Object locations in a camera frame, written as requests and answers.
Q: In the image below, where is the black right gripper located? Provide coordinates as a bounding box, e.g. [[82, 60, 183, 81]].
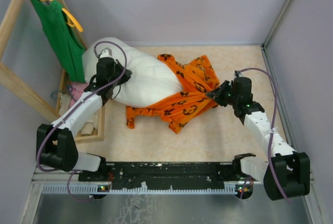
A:
[[208, 80, 240, 107]]

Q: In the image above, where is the white pillow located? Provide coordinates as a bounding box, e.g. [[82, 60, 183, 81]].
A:
[[82, 37, 183, 108]]

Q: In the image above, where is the orange patterned pillowcase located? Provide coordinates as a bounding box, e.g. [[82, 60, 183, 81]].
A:
[[126, 54, 220, 134]]

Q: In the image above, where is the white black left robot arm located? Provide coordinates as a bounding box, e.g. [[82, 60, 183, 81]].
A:
[[36, 57, 132, 181]]

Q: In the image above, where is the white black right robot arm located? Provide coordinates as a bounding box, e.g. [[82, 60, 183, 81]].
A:
[[206, 77, 310, 201]]

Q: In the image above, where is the pink cloth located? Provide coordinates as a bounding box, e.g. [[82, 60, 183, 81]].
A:
[[69, 82, 88, 107]]

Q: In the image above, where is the grey clothes hanger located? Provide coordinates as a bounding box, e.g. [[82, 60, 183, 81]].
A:
[[50, 85, 77, 102]]

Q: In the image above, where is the green tank top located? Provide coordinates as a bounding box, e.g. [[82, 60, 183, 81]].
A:
[[36, 6, 85, 83]]

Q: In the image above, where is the wooden tray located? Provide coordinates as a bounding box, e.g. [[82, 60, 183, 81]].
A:
[[56, 70, 105, 143]]

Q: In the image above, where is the cream cloth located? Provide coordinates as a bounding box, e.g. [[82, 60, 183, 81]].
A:
[[59, 93, 99, 135]]

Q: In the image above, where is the yellow clothes hanger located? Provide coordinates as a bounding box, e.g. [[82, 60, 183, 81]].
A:
[[30, 0, 83, 33]]

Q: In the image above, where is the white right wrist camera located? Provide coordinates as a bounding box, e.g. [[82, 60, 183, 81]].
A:
[[234, 70, 244, 79]]

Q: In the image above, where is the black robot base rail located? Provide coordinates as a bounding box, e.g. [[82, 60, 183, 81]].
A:
[[79, 162, 248, 190]]

